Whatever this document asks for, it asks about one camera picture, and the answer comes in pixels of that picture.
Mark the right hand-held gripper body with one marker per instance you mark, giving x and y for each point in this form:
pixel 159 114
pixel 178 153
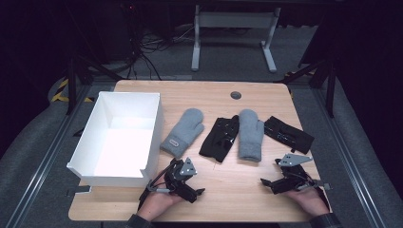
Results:
pixel 293 182

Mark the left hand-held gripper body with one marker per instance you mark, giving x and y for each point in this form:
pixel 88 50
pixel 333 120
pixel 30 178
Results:
pixel 177 180

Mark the black glove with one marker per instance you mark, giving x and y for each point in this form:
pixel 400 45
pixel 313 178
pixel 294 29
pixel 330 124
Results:
pixel 220 139
pixel 290 134

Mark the grey knit mitten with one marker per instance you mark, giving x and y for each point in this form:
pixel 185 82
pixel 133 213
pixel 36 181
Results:
pixel 185 131
pixel 251 136

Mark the white box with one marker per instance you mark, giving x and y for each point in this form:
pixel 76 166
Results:
pixel 123 148

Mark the person's right hand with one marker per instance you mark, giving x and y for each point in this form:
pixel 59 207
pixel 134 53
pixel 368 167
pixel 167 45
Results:
pixel 309 201

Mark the person's left hand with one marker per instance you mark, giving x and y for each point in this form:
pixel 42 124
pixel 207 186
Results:
pixel 157 202

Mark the grey round table grommet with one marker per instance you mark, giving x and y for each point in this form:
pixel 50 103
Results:
pixel 236 95

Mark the black metal stand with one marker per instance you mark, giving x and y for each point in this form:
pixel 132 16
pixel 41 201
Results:
pixel 330 88
pixel 72 85

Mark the yellow black floor tape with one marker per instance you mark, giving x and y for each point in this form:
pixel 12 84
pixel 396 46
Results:
pixel 60 95

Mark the aluminium rail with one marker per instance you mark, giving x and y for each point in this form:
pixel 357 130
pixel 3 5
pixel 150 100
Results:
pixel 47 158
pixel 348 158

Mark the white metal desk frame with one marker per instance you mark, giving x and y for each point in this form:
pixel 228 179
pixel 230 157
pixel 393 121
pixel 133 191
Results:
pixel 234 20

